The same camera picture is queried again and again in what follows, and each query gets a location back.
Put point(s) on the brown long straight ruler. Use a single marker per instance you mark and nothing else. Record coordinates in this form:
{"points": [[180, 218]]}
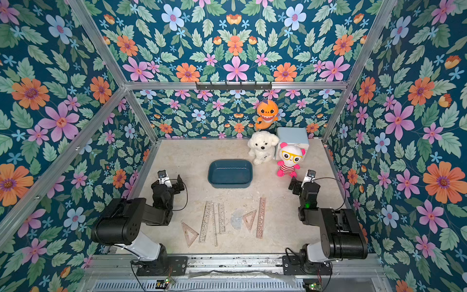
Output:
{"points": [[261, 218]]}

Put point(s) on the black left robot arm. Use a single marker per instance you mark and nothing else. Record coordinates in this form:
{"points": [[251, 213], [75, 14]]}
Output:
{"points": [[120, 223]]}

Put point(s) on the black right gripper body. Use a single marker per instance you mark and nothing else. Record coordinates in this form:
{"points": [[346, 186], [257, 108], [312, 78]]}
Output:
{"points": [[297, 186]]}

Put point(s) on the light blue cube box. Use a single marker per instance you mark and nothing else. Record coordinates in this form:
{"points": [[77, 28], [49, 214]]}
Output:
{"points": [[292, 136]]}

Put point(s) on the brown small triangle ruler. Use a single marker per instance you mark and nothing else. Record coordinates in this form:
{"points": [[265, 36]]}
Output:
{"points": [[249, 218]]}

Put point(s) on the black wall hook rail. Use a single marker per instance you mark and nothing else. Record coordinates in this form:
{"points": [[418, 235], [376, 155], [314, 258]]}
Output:
{"points": [[227, 86]]}

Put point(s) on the teal plastic storage box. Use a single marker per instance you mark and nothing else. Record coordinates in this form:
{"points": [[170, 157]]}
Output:
{"points": [[230, 174]]}

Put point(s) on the clear thin straight ruler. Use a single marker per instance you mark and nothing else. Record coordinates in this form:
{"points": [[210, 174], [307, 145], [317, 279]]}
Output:
{"points": [[214, 224]]}

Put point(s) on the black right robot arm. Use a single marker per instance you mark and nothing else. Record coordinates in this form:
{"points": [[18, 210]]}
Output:
{"points": [[341, 236]]}

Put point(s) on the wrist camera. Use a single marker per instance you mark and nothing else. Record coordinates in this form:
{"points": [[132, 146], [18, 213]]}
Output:
{"points": [[163, 177], [309, 176]]}

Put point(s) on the clear long stencil ruler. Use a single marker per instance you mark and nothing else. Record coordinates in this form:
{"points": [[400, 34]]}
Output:
{"points": [[205, 221]]}

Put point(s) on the pink white plush doll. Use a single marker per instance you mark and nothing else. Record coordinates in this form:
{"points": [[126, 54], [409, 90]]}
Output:
{"points": [[289, 158]]}

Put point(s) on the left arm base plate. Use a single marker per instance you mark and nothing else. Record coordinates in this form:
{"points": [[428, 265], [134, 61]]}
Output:
{"points": [[165, 266]]}

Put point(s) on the white plush dog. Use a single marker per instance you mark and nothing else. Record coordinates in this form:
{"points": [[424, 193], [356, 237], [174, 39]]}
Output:
{"points": [[262, 146]]}

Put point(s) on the orange plush monster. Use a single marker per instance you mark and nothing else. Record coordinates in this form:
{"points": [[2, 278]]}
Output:
{"points": [[267, 111]]}

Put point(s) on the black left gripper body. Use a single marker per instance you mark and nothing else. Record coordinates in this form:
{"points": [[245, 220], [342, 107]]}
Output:
{"points": [[176, 185]]}

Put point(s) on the clear blue protractor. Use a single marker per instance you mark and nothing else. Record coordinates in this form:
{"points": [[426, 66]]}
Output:
{"points": [[236, 219]]}

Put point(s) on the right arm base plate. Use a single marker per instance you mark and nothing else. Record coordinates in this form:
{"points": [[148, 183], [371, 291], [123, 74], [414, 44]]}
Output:
{"points": [[292, 266]]}

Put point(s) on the brown triangle ruler left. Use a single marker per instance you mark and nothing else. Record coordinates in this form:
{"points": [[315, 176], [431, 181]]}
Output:
{"points": [[189, 233]]}

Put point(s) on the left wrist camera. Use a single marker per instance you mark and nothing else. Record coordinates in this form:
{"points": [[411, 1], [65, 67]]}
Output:
{"points": [[163, 177]]}

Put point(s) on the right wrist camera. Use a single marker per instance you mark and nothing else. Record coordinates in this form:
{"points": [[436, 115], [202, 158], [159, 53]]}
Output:
{"points": [[309, 176]]}

